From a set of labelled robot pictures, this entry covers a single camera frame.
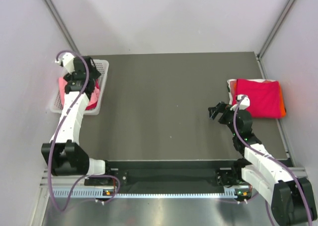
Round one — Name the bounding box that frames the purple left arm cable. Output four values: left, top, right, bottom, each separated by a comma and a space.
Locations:
47, 50, 120, 212

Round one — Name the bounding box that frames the folded crimson t shirt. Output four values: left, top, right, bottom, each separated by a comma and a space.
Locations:
231, 79, 280, 119

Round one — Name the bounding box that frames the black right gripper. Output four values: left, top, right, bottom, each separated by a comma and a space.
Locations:
208, 102, 239, 136

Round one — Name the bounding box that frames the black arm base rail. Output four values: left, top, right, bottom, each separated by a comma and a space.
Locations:
84, 160, 261, 194

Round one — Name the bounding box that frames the white perforated plastic basket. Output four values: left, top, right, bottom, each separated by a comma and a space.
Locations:
49, 59, 109, 115

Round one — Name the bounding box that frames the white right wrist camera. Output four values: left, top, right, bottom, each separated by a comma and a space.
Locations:
230, 94, 250, 111

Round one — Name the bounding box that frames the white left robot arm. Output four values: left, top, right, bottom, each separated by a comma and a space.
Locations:
41, 53, 113, 185

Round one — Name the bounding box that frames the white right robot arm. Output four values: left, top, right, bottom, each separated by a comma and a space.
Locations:
208, 102, 318, 226

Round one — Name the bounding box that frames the folded orange t shirt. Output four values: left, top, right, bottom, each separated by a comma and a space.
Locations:
278, 83, 286, 118

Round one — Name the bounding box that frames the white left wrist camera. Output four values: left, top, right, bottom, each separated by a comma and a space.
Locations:
55, 53, 75, 74

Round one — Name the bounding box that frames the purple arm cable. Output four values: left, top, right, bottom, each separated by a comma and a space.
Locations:
47, 50, 120, 212
233, 94, 314, 226

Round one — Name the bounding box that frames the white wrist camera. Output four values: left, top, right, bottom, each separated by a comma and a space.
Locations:
55, 53, 75, 74
230, 94, 250, 111

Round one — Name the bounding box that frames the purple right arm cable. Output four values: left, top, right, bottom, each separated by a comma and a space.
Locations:
233, 94, 314, 226

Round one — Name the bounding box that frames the grey slotted cable duct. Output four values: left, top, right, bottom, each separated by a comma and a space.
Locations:
51, 188, 253, 199

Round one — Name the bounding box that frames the light pink t shirt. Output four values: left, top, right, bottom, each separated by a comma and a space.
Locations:
58, 77, 100, 110

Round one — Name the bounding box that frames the crimson t shirt in basket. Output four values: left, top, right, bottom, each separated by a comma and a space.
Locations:
86, 86, 100, 111

